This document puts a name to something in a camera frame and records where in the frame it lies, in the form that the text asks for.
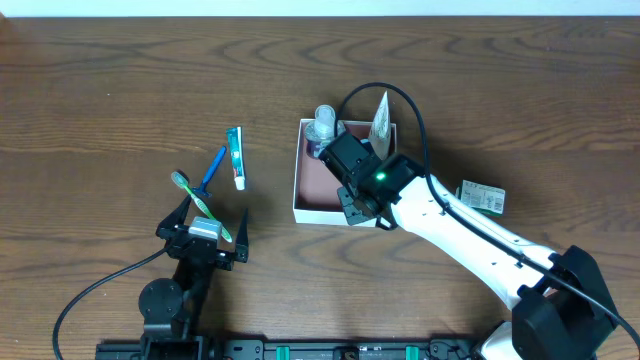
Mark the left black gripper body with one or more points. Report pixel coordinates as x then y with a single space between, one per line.
198 248

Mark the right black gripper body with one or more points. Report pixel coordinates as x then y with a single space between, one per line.
353 211

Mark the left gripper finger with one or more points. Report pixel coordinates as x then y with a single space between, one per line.
242 235
176 217

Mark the blue disposable razor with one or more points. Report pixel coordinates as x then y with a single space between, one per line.
201 190

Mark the green and white toothbrush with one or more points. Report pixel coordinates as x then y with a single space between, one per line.
181 182

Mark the white floral lotion tube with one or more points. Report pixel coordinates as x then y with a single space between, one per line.
380 132

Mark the blue bottle with clear cap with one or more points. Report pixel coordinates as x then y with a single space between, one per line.
319 133

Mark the green toothpaste tube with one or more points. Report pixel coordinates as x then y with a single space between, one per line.
235 137

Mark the green and white soap packet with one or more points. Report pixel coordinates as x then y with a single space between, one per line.
485 199

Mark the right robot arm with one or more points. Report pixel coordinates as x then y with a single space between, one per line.
560 305

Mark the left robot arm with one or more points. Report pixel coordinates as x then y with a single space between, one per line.
171 307

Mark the white box with pink interior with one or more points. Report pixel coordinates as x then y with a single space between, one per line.
315 200

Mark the black mounting rail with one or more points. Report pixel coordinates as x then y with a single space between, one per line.
253 349

